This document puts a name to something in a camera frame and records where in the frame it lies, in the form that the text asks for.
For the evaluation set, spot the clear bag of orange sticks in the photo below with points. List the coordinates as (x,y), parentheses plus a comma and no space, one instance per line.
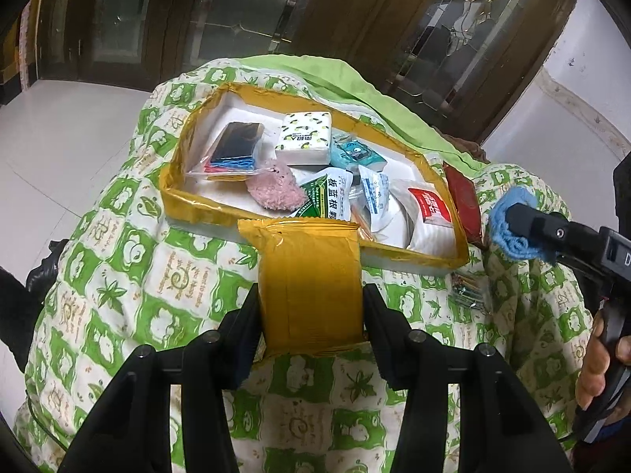
(363,221)

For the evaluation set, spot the dark red packet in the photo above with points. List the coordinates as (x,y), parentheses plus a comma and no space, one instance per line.
(463,202)

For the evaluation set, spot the green printed blanket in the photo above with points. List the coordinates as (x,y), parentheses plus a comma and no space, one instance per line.
(123,281)

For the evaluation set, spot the green and white sachet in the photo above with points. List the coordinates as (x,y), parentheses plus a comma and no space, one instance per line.
(323,192)

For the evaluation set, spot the clear bag of coloured sticks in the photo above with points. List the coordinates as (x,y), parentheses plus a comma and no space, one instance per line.
(471,291)

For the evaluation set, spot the yellow foil packet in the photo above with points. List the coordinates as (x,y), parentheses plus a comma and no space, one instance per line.
(310,295)

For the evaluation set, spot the pink plush toy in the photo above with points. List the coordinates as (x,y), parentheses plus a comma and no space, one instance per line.
(276,187)

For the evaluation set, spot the person's right hand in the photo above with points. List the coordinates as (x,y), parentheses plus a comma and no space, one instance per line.
(594,364)

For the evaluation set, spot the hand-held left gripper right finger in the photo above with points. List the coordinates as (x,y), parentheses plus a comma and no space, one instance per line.
(382,350)

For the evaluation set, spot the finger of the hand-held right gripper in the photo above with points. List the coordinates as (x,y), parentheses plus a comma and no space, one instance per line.
(542,229)

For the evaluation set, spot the blue knitted towel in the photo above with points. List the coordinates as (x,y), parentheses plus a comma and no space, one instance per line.
(512,241)

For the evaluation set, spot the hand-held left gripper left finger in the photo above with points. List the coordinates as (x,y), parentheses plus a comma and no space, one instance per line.
(246,354)

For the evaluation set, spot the lemon print tissue pack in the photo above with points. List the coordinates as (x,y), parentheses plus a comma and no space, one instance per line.
(303,138)

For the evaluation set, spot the white and blue sachet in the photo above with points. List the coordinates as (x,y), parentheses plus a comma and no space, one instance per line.
(377,192)

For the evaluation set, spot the light blue tissue pack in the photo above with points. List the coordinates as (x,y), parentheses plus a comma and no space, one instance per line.
(357,152)

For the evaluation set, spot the clear zip bag dark contents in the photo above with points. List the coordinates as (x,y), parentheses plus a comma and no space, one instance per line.
(236,145)

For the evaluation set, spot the gold-taped white foam box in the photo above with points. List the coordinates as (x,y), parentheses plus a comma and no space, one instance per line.
(197,202)

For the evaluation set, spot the red and white wipes pack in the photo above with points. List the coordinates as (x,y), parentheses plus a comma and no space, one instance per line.
(434,212)

